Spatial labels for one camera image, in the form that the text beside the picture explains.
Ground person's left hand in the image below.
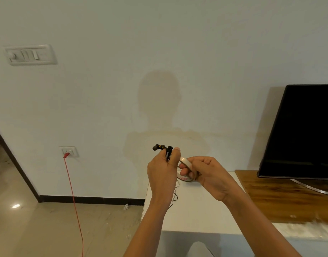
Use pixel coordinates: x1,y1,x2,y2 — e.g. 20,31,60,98
146,147,182,211

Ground person's right hand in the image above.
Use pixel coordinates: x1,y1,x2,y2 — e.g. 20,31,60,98
178,156,244,204

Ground black earphone cable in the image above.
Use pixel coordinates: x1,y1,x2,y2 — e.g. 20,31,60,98
171,181,180,203

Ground clear tape roll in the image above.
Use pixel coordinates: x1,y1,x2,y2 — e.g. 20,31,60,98
176,157,200,183

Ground black earphones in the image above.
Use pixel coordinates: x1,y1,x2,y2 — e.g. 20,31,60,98
152,143,175,162

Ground person's left forearm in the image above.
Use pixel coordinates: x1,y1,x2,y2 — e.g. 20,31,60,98
124,199,170,257

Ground person's right forearm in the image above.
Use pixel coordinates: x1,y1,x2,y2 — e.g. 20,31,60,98
227,188,302,257

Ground person's grey trouser leg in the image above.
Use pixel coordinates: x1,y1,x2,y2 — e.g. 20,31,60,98
190,241,216,257

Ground wooden board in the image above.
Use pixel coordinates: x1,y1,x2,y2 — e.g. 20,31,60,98
234,170,328,226

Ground silver television stand leg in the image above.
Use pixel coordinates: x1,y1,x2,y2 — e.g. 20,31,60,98
290,179,328,197

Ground black television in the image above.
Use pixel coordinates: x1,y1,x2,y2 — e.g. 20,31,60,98
257,84,328,181

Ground white wall socket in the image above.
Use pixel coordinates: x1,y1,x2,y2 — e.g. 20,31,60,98
58,146,80,158

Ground red power cable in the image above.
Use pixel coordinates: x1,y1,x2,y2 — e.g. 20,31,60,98
63,152,84,257

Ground white wall switch panel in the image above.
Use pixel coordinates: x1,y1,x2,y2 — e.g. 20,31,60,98
3,44,58,66

